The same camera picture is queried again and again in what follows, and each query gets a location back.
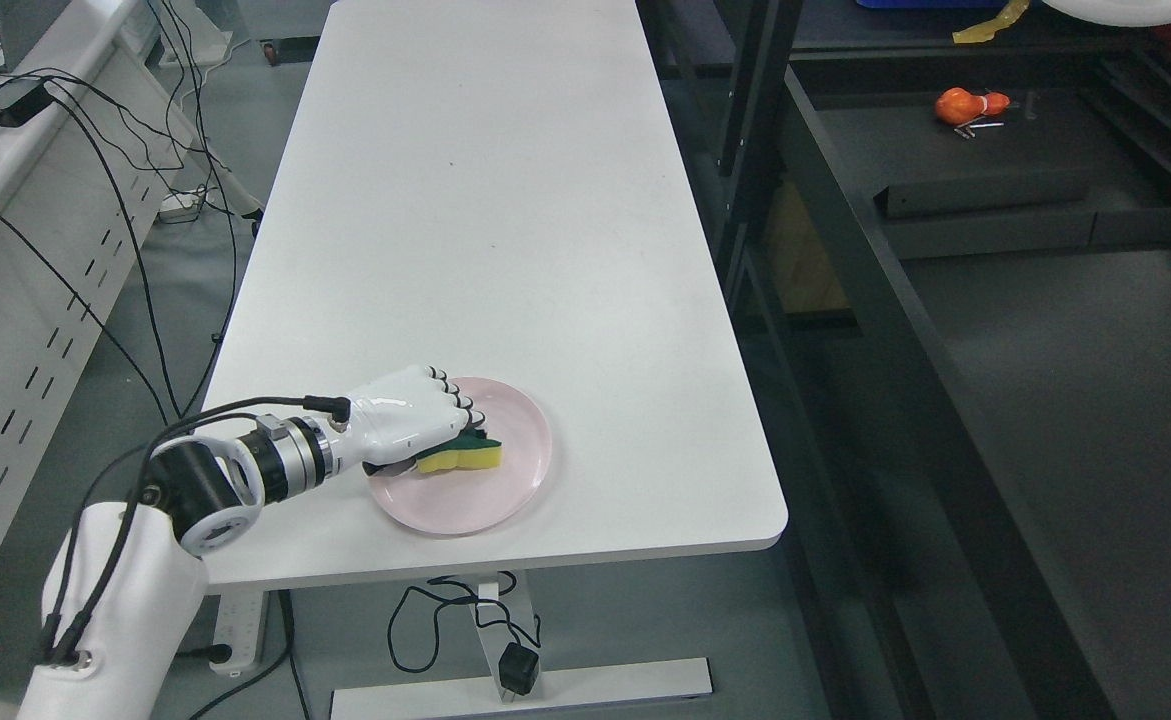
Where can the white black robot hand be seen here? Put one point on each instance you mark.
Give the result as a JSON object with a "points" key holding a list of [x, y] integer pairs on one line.
{"points": [[401, 415]]}

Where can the green yellow sponge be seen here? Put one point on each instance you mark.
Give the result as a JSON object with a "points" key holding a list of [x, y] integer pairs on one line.
{"points": [[472, 449]]}

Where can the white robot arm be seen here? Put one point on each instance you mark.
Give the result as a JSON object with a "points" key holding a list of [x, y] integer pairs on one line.
{"points": [[130, 575]]}

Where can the black metal shelf rack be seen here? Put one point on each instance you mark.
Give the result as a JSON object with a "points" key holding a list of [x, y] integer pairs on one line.
{"points": [[960, 337]]}

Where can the pink round plate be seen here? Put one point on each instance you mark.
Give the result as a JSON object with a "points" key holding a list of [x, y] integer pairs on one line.
{"points": [[457, 502]]}

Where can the white power strip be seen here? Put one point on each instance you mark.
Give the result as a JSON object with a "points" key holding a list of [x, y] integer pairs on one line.
{"points": [[240, 623]]}

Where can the white table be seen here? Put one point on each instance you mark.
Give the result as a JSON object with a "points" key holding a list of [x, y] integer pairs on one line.
{"points": [[494, 188]]}

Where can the black power adapter on floor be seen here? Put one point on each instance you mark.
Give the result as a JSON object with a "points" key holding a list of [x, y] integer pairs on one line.
{"points": [[518, 670]]}

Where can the white extension socket on floor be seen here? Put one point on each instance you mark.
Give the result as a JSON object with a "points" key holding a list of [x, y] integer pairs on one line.
{"points": [[180, 206]]}

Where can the grey perforated desk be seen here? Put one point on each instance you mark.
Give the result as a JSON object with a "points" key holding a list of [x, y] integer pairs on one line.
{"points": [[74, 197]]}

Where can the black power brick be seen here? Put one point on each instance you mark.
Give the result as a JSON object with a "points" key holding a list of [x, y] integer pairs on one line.
{"points": [[22, 99]]}

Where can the orange plastic toy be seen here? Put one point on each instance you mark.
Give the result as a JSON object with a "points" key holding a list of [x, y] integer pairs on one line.
{"points": [[958, 106]]}

